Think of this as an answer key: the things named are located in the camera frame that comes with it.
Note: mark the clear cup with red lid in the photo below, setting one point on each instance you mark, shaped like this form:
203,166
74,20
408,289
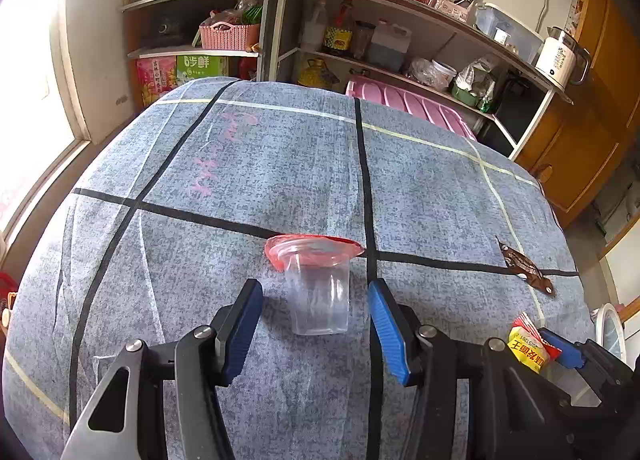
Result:
310,245

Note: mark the white electric kettle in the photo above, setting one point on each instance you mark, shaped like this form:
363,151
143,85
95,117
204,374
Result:
555,57

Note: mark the white window frame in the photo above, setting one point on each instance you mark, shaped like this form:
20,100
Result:
75,90

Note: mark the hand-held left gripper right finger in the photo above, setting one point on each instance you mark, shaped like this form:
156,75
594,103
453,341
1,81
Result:
387,335

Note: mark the yellow red snack packet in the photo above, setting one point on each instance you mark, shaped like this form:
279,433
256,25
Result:
530,347

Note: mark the round wooden door knob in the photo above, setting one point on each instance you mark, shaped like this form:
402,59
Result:
544,172

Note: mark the dark glass jar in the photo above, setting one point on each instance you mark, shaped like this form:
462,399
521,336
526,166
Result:
363,40

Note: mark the green printed carton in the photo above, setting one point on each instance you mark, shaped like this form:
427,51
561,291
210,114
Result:
200,69

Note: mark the wall calendar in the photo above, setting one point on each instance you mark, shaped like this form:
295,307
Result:
577,5

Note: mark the translucent jerry can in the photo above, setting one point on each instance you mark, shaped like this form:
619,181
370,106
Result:
390,47

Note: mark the wooden door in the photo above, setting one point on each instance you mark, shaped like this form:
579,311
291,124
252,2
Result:
590,140

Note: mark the white plastic tub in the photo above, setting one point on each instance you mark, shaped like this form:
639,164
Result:
444,74

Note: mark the white bag of groceries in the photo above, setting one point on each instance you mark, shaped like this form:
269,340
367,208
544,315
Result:
477,77

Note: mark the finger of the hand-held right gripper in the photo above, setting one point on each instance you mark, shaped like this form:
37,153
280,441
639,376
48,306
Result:
565,352

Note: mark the blue-grey patterned tablecloth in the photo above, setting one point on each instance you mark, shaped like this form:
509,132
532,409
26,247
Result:
250,180

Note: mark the brown snack wrapper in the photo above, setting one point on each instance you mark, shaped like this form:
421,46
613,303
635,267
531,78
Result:
525,270

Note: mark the pink woven plastic basket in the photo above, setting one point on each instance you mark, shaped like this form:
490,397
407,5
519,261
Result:
230,36

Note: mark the black small appliance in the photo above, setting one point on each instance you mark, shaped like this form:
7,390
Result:
165,30

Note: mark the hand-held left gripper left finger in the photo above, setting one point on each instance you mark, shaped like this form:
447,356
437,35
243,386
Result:
240,335

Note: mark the clear plastic bottle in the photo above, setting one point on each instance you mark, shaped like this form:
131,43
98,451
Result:
315,30

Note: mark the white round trash bin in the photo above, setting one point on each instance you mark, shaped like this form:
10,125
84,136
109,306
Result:
612,330

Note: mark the pink printed carton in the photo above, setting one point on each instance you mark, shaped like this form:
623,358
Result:
156,82

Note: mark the pink utensil rack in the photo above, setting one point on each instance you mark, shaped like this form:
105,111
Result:
450,7

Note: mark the clear plastic storage box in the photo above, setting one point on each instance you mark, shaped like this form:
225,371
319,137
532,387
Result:
505,30

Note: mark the oil bottle with yellow label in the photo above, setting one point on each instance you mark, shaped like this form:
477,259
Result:
339,35

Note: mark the crumpled clear plastic bag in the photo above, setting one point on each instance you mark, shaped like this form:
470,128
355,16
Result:
420,72

